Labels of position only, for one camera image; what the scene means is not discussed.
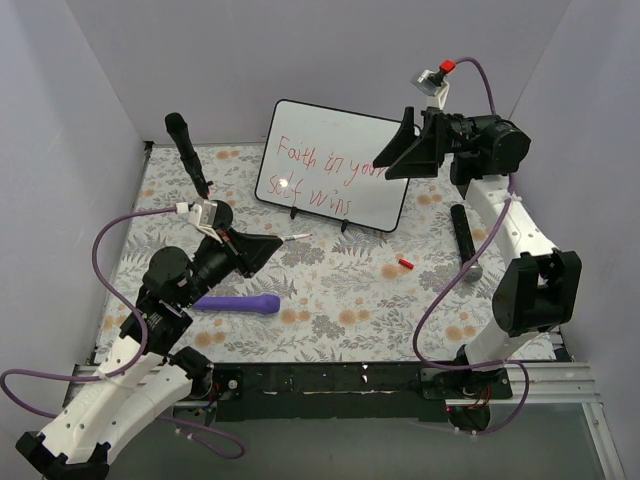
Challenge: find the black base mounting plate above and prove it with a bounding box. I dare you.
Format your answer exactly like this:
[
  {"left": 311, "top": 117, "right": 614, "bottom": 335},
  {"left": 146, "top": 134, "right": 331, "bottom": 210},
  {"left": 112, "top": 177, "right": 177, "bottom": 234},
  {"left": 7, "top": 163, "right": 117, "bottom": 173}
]
[{"left": 203, "top": 362, "right": 512, "bottom": 426}]

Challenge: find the purple foam microphone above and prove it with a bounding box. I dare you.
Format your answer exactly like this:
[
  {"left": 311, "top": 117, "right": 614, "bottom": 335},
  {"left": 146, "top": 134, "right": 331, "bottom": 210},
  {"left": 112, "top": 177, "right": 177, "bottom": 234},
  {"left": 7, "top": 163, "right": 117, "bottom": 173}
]
[{"left": 192, "top": 294, "right": 281, "bottom": 315}]

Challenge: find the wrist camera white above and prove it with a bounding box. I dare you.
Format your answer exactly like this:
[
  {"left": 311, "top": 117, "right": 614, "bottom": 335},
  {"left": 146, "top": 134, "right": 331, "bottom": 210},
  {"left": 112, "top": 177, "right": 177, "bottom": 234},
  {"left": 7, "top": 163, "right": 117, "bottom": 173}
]
[
  {"left": 175, "top": 199, "right": 222, "bottom": 243},
  {"left": 411, "top": 60, "right": 456, "bottom": 110}
]

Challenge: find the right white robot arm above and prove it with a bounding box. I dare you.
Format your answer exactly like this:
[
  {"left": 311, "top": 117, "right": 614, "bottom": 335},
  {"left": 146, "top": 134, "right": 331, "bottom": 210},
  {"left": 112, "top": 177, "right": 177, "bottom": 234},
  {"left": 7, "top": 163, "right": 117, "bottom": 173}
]
[{"left": 373, "top": 107, "right": 582, "bottom": 398}]

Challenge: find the floral patterned table mat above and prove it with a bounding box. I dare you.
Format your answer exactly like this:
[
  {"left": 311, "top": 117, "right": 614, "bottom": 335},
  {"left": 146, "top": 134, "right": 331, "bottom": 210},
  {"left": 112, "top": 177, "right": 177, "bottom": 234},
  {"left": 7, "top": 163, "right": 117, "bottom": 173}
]
[{"left": 92, "top": 137, "right": 558, "bottom": 365}]

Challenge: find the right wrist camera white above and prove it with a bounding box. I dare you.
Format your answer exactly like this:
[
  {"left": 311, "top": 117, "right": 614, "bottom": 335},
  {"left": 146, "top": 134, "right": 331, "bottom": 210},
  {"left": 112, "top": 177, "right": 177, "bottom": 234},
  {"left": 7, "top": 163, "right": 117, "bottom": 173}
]
[{"left": 411, "top": 60, "right": 456, "bottom": 110}]

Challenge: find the wire whiteboard easel stand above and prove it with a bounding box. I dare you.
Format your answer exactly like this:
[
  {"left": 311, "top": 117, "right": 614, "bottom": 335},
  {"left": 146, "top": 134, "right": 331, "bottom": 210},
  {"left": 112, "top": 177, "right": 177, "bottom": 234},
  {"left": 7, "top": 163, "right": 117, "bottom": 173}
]
[{"left": 289, "top": 206, "right": 351, "bottom": 234}]

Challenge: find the red whiteboard marker pen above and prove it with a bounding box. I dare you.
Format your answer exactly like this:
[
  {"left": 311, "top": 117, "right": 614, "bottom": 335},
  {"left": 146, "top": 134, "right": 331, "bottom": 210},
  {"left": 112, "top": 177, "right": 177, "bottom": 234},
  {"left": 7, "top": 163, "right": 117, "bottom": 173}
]
[{"left": 280, "top": 233, "right": 312, "bottom": 242}]

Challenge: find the white whiteboard black frame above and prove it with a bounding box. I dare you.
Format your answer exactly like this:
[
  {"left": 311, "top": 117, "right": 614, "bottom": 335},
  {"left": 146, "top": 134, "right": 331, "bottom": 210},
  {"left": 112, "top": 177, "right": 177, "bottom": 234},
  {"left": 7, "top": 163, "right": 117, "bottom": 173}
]
[{"left": 255, "top": 99, "right": 408, "bottom": 233}]

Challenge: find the black round microphone stand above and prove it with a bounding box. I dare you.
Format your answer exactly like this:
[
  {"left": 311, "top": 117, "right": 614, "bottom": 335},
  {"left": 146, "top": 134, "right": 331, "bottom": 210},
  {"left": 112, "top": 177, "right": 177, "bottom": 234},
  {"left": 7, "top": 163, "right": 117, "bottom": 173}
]
[{"left": 212, "top": 200, "right": 234, "bottom": 230}]

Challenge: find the black silver microphone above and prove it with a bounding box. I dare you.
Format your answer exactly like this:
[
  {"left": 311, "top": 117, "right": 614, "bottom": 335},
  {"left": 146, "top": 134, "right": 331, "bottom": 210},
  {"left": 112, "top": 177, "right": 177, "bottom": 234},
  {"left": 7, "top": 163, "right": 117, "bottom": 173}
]
[{"left": 450, "top": 204, "right": 483, "bottom": 284}]

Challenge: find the red marker cap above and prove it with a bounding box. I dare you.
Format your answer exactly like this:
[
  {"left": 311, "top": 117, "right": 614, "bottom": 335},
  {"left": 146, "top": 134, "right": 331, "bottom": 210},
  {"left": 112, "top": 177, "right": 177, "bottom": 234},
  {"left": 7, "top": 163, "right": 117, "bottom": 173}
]
[{"left": 398, "top": 258, "right": 415, "bottom": 270}]

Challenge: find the black microphone on stand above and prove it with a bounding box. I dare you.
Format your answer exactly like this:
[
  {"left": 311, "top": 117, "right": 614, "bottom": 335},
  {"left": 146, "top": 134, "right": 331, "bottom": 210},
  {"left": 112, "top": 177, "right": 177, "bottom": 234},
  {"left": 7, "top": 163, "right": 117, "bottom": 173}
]
[{"left": 165, "top": 112, "right": 209, "bottom": 199}]

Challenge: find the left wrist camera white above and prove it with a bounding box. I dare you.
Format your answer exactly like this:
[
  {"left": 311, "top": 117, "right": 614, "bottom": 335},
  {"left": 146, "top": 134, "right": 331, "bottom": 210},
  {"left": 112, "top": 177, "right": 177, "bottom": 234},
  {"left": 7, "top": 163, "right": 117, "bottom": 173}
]
[{"left": 175, "top": 199, "right": 222, "bottom": 243}]

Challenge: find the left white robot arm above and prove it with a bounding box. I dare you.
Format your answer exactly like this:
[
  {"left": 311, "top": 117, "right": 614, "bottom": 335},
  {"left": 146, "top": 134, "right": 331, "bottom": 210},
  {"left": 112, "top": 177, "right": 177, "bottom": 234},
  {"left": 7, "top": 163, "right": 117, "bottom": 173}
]
[{"left": 16, "top": 229, "right": 284, "bottom": 479}]

